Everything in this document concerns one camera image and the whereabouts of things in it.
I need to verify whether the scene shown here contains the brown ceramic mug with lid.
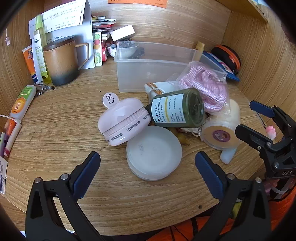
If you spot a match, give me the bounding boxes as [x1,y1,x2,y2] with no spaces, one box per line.
[43,35,90,86]

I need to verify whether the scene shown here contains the white label tag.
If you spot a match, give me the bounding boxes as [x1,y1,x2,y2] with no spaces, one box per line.
[0,155,8,195]

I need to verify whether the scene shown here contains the black case with orange zip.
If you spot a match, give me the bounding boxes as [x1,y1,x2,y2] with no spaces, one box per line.
[211,44,242,76]

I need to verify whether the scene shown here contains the pink round handheld device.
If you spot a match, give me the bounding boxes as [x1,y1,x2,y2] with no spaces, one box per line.
[97,93,152,147]

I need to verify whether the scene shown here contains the pink braided cord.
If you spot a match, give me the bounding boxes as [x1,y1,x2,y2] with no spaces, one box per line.
[166,61,230,114]

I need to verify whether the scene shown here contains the white tape roll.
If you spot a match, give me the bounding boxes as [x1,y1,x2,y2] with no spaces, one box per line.
[201,98,241,150]

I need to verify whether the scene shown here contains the clear plastic storage box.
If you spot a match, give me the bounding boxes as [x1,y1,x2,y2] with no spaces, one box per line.
[114,41,228,93]

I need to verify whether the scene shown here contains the fruit print box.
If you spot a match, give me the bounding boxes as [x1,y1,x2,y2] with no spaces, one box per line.
[92,32,103,67]

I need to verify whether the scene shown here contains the white plastic piece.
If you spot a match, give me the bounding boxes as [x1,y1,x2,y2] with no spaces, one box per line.
[220,147,237,165]

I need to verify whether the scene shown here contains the white bowl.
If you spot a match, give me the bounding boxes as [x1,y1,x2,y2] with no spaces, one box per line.
[106,42,139,59]

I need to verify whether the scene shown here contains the frosted white round container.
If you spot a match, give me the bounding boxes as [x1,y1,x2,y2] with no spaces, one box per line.
[126,126,183,181]

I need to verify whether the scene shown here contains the small packets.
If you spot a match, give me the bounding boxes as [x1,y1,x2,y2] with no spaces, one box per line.
[0,113,22,158]

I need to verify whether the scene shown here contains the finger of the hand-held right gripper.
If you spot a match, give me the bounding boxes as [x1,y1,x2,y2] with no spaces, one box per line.
[235,124,278,160]
[249,100,296,140]

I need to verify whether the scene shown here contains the orange sticky note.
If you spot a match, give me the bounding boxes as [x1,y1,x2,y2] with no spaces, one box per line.
[107,0,168,9]

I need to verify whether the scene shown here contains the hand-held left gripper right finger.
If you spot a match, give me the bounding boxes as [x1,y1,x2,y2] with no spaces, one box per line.
[192,151,271,241]

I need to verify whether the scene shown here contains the blue patchwork pouch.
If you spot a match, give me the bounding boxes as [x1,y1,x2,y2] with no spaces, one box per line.
[203,51,241,82]

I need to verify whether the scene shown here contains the wooden desktop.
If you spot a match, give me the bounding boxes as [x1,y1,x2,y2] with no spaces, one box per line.
[5,53,269,234]

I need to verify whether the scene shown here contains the orange clothing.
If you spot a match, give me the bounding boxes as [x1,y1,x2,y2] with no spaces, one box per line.
[148,199,296,241]

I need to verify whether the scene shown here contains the white paper stand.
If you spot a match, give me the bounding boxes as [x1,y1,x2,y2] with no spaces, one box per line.
[29,0,96,70]

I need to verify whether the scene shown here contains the stack of books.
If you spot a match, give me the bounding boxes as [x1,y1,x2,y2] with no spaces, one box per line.
[91,16,116,33]

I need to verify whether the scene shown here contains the wooden shelf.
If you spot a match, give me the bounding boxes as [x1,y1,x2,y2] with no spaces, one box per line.
[217,0,269,22]

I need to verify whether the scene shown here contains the dark metal key bunch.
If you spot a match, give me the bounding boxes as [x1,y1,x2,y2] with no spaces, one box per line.
[129,46,146,59]

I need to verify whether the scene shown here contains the green spray bottle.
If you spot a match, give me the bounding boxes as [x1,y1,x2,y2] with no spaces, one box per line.
[33,14,52,84]

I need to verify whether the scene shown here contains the small yellow trinket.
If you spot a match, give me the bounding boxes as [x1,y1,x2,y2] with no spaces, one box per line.
[172,127,191,146]

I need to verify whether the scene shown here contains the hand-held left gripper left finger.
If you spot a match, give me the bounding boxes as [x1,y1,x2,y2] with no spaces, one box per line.
[25,151,104,241]

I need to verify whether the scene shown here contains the small white box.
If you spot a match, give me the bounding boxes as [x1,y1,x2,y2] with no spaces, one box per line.
[110,24,136,42]

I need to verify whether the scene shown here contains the pink paw charm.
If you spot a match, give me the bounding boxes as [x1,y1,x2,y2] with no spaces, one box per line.
[266,125,278,141]

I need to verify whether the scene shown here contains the orange and green tube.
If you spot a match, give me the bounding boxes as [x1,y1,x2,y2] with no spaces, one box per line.
[10,85,37,120]

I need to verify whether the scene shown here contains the dark green pump bottle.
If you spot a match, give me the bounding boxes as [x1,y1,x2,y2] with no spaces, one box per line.
[145,88,206,128]

